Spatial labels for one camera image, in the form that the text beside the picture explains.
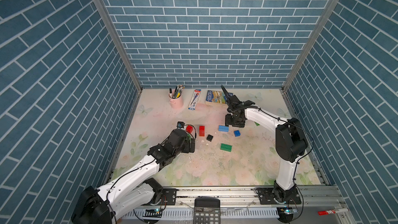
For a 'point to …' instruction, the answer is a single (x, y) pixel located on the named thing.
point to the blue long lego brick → (223, 128)
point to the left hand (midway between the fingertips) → (191, 141)
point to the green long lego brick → (226, 147)
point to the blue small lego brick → (237, 133)
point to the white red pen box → (194, 99)
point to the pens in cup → (178, 89)
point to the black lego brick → (209, 138)
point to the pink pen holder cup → (175, 103)
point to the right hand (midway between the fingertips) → (231, 124)
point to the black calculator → (207, 210)
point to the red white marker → (331, 211)
